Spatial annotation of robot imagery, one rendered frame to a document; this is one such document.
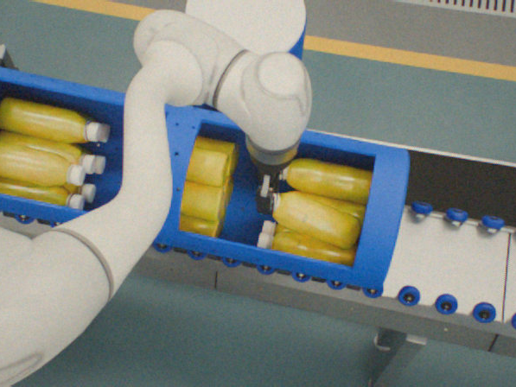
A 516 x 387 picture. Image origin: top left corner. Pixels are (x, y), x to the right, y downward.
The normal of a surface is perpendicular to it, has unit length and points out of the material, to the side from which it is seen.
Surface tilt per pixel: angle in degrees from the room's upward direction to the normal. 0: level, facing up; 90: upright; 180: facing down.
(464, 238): 0
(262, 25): 0
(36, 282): 32
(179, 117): 25
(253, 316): 0
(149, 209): 49
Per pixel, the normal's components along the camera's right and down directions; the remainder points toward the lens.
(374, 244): -0.15, 0.36
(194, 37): 0.25, -0.65
